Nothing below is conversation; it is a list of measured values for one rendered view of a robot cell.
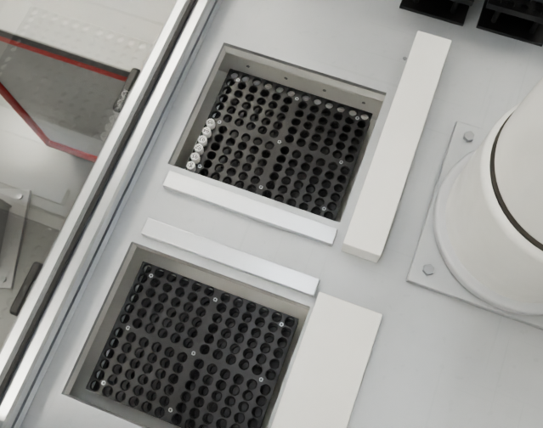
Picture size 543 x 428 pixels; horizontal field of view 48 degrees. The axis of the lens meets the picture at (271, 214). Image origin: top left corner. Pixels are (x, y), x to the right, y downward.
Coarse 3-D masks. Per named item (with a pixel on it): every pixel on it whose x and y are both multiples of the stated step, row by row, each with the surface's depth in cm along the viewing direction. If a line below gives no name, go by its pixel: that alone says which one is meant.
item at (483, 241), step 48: (528, 96) 56; (480, 144) 65; (528, 144) 51; (480, 192) 61; (528, 192) 53; (432, 240) 75; (480, 240) 65; (528, 240) 58; (432, 288) 73; (480, 288) 71; (528, 288) 65
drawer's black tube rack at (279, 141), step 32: (256, 96) 89; (288, 96) 89; (224, 128) 90; (256, 128) 87; (288, 128) 87; (320, 128) 91; (352, 128) 87; (224, 160) 89; (256, 160) 86; (288, 160) 85; (320, 160) 88; (352, 160) 89; (256, 192) 84; (288, 192) 84; (320, 192) 87
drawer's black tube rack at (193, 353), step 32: (160, 288) 80; (192, 288) 80; (128, 320) 82; (160, 320) 79; (192, 320) 79; (224, 320) 79; (256, 320) 79; (288, 320) 81; (128, 352) 78; (160, 352) 77; (192, 352) 77; (224, 352) 77; (256, 352) 77; (96, 384) 79; (128, 384) 80; (160, 384) 80; (192, 384) 79; (224, 384) 79; (256, 384) 79; (160, 416) 78; (192, 416) 78; (224, 416) 78; (256, 416) 77
